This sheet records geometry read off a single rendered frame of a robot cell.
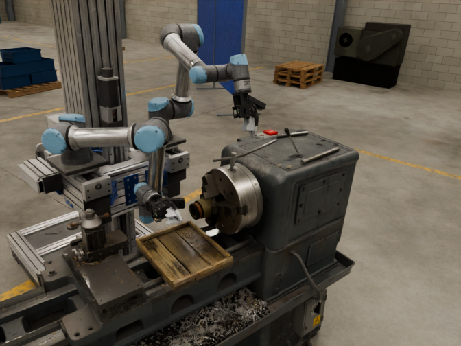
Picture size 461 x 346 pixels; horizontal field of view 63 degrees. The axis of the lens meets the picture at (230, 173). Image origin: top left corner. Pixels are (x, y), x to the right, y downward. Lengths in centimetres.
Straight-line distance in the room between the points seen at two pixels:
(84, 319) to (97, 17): 140
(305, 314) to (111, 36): 182
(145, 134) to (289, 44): 1131
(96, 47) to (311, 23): 1066
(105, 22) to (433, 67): 1008
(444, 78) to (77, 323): 1080
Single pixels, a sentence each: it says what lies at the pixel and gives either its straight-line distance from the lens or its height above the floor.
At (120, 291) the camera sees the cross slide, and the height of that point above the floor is 97.
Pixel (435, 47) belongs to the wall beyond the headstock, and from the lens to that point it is 1141.
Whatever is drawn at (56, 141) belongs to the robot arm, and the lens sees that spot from 178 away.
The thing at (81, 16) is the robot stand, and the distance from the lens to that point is 205.
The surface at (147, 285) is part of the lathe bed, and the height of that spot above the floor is 86.
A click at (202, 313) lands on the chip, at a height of 57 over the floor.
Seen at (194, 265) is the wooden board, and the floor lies 89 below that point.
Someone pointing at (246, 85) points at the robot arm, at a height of 159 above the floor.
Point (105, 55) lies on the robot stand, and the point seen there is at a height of 163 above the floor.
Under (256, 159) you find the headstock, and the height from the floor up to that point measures 125.
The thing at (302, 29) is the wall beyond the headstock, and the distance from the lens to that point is 1255.
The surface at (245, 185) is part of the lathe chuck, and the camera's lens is 163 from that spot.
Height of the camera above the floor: 194
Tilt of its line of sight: 25 degrees down
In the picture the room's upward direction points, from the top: 3 degrees clockwise
